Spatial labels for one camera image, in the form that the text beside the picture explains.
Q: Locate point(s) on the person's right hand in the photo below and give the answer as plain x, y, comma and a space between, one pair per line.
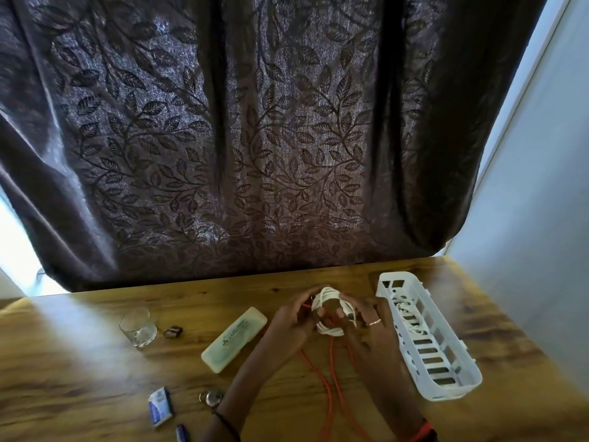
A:
377, 354

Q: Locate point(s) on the person's left hand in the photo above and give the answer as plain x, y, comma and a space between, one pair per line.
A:
290, 326

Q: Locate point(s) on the white plastic slotted basket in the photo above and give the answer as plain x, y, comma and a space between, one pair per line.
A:
455, 386

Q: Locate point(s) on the pale green plastic case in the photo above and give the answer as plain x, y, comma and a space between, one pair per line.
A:
234, 340

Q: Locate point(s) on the red wristband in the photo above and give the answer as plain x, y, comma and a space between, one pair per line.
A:
421, 432

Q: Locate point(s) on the small round silver object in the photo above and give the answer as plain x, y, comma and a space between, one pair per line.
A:
210, 398

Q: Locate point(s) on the black thread wristband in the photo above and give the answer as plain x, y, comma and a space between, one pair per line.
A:
225, 423

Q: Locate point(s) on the small dark metal clip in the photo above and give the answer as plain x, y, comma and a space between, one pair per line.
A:
173, 332

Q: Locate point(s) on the white and blue eraser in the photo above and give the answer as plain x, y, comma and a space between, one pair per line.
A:
161, 406

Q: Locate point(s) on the blue capped clear pen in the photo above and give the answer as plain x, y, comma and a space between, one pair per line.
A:
182, 433

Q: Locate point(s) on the clear drinking glass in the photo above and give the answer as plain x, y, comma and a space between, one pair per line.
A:
138, 329

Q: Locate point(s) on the brown leaf-patterned curtain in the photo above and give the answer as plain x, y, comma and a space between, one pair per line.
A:
276, 133

